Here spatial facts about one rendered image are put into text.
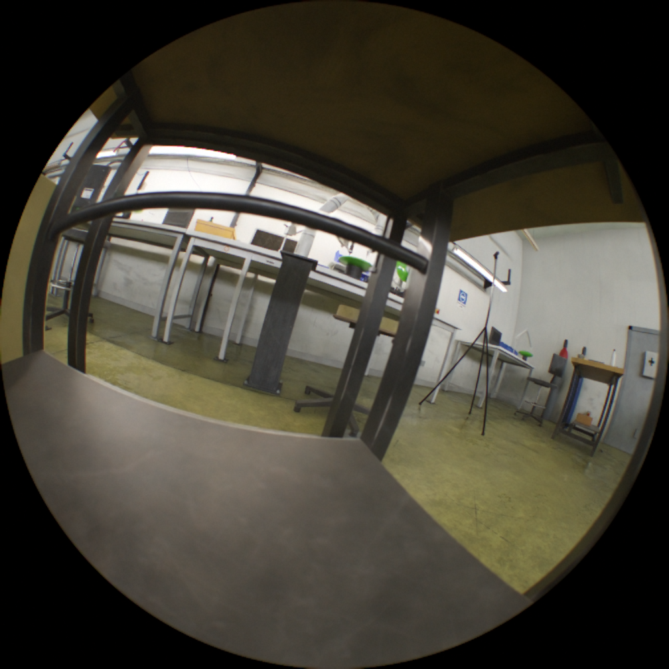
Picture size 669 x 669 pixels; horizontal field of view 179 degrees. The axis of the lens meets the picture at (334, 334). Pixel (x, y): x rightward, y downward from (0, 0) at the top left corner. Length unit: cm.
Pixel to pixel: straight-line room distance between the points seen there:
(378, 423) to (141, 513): 42
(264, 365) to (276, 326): 25
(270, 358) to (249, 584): 122
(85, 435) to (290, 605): 31
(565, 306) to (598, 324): 93
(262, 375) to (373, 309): 93
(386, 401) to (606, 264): 573
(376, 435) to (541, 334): 528
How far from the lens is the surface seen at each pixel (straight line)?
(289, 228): 176
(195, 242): 188
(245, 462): 34
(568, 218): 67
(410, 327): 43
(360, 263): 171
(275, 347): 130
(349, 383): 59
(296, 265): 132
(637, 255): 604
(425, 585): 29
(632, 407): 519
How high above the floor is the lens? 50
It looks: 2 degrees down
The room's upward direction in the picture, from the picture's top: 17 degrees clockwise
